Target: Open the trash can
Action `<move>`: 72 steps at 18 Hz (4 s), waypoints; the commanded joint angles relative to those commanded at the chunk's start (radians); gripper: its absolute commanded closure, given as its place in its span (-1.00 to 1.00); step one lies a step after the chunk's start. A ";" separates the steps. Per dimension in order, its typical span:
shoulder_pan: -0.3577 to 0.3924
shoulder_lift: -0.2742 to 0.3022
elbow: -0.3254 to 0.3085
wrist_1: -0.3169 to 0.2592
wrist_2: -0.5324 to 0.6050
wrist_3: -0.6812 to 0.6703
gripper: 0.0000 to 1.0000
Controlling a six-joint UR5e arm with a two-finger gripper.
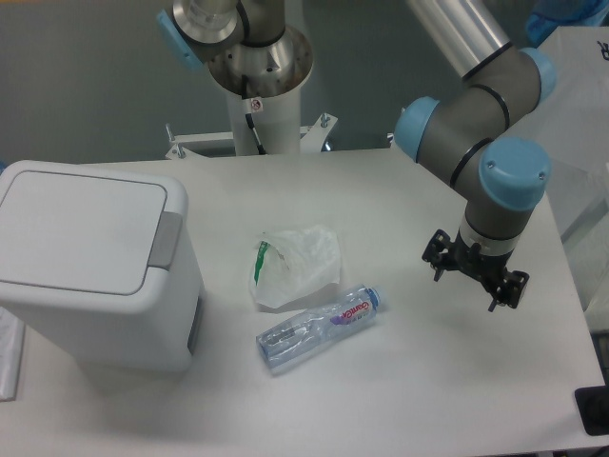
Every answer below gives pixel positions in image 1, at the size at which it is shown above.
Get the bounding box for black device at table edge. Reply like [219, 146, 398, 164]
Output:
[575, 386, 608, 436]

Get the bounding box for silver robot arm base joint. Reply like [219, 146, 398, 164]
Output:
[156, 1, 313, 98]

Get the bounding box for crumpled white plastic bag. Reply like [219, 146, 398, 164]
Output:
[249, 225, 342, 309]

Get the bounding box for black cable on pedestal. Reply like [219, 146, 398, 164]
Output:
[241, 75, 266, 156]

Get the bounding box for clear plastic sheet left edge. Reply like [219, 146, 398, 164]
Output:
[1, 308, 25, 402]

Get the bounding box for clear plastic water bottle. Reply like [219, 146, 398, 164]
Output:
[256, 285, 386, 373]

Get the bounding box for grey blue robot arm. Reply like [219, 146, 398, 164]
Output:
[394, 1, 556, 308]

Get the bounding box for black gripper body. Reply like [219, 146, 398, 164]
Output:
[445, 233, 512, 291]

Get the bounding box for white plastic trash can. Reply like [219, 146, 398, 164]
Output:
[1, 161, 204, 371]

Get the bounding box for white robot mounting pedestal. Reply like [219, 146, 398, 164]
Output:
[166, 90, 338, 159]

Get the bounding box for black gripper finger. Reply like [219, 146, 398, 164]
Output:
[422, 229, 451, 281]
[486, 270, 530, 311]

